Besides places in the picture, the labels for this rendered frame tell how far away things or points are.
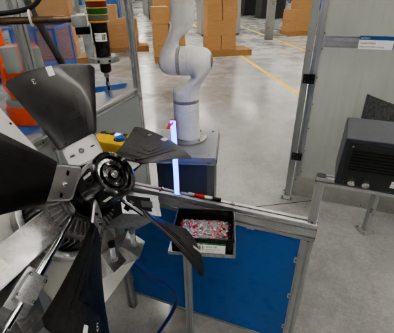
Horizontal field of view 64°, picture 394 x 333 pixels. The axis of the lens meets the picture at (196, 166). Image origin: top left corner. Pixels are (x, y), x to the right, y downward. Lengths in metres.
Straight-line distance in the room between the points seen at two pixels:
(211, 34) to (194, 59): 7.54
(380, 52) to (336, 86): 0.32
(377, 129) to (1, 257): 1.01
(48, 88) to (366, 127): 0.89
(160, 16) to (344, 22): 6.28
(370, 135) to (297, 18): 12.18
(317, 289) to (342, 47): 1.57
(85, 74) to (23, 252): 0.48
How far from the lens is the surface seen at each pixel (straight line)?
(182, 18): 1.38
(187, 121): 1.46
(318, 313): 2.08
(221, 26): 8.95
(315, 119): 2.57
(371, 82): 2.51
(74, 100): 0.90
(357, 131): 1.03
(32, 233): 0.83
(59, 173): 0.77
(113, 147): 1.31
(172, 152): 1.01
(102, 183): 0.75
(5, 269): 0.79
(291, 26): 13.10
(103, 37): 0.78
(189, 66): 1.39
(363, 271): 2.40
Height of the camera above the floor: 1.61
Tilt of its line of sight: 29 degrees down
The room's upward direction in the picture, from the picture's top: 1 degrees counter-clockwise
